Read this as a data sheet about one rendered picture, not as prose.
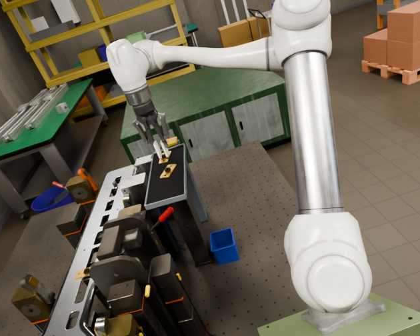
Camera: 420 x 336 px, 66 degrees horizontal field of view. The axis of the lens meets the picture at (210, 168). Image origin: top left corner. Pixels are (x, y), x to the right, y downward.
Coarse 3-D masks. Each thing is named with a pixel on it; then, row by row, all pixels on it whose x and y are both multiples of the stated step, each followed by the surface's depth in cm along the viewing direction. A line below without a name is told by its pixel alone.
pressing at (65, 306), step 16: (112, 176) 164; (128, 176) 159; (96, 208) 142; (112, 208) 138; (96, 224) 132; (80, 240) 126; (80, 256) 117; (64, 288) 106; (96, 288) 103; (64, 304) 100; (80, 304) 98; (48, 320) 97; (64, 320) 95; (80, 320) 92
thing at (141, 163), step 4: (148, 156) 157; (136, 160) 157; (140, 160) 156; (144, 160) 155; (148, 160) 153; (136, 164) 154; (140, 164) 153; (144, 164) 153; (148, 164) 153; (136, 168) 154; (140, 168) 154; (144, 168) 154; (148, 168) 154; (140, 172) 155; (144, 172) 155; (148, 172) 155; (148, 176) 156; (164, 208) 167; (172, 216) 170
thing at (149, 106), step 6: (150, 102) 114; (138, 108) 113; (144, 108) 113; (150, 108) 115; (138, 114) 115; (144, 114) 117; (150, 114) 117; (156, 114) 117; (138, 120) 119; (156, 120) 119
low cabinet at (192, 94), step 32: (160, 96) 378; (192, 96) 344; (224, 96) 315; (256, 96) 302; (128, 128) 318; (192, 128) 306; (224, 128) 312; (256, 128) 318; (288, 128) 325; (192, 160) 323
